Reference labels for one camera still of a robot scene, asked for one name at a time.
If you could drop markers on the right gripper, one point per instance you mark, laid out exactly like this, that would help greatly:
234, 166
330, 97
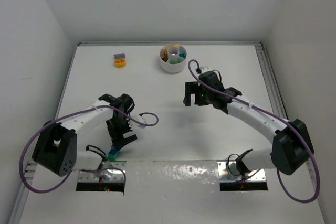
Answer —
191, 93

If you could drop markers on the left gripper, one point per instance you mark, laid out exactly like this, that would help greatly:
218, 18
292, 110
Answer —
122, 135

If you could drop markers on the small green lego brick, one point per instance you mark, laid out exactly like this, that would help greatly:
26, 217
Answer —
111, 159

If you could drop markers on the yellow lego brick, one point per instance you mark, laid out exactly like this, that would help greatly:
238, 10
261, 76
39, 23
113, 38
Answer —
173, 46

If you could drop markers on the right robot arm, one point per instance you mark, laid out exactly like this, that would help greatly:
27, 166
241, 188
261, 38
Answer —
290, 140

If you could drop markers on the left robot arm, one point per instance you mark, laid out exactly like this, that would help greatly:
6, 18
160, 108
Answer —
56, 148

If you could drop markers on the white divided round container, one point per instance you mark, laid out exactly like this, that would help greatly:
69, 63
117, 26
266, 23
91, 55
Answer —
175, 63

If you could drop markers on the yellow butterfly lego piece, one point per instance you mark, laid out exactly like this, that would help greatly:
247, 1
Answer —
120, 63

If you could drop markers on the purple curved lego brick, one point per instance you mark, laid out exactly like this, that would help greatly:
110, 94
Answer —
120, 55

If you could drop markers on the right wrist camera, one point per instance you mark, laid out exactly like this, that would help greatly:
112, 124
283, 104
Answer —
204, 69

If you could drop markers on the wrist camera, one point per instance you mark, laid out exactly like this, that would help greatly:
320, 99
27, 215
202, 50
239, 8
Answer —
137, 121
204, 69

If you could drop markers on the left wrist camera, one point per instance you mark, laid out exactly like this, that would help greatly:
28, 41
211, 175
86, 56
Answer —
137, 121

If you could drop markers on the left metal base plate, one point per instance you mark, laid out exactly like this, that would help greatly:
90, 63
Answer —
108, 172

